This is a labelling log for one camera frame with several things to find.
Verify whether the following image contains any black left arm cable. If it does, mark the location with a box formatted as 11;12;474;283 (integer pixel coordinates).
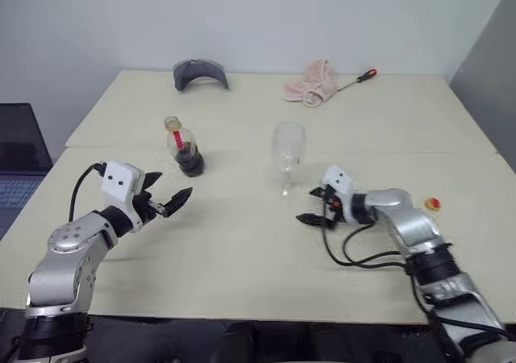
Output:
69;161;106;223

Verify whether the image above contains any dark laptop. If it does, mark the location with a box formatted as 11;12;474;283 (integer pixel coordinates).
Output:
0;102;54;239

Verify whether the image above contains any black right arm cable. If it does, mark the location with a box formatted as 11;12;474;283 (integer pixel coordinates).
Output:
321;219;464;363

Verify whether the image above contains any clear plastic bottle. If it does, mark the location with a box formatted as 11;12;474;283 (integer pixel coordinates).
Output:
272;121;306;198

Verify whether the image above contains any grey baseball cap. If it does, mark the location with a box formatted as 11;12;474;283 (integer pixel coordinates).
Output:
173;58;230;93

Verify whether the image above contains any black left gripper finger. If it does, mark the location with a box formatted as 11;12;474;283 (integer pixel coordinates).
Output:
162;186;194;219
138;171;164;197

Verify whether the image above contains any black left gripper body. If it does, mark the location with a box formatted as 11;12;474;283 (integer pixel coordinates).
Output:
132;191;168;225

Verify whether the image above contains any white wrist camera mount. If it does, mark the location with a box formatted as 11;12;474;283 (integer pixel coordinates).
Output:
100;161;145;232
322;165;358;225

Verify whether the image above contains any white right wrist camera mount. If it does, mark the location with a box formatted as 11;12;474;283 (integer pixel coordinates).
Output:
322;165;358;225

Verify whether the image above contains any pink towel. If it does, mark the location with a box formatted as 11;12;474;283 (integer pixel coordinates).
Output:
281;59;338;109

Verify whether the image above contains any screwdriver red black handle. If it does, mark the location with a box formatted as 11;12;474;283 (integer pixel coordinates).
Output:
336;68;379;93

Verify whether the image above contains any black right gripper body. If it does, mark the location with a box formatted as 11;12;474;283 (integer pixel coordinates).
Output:
321;185;347;229

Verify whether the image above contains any plastic bottle with dark liquid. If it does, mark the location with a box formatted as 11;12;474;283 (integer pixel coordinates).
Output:
163;115;206;177

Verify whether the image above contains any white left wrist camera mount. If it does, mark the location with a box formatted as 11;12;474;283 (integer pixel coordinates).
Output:
100;161;145;232

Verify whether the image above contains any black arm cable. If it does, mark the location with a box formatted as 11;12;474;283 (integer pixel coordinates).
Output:
321;219;464;363
69;161;106;223

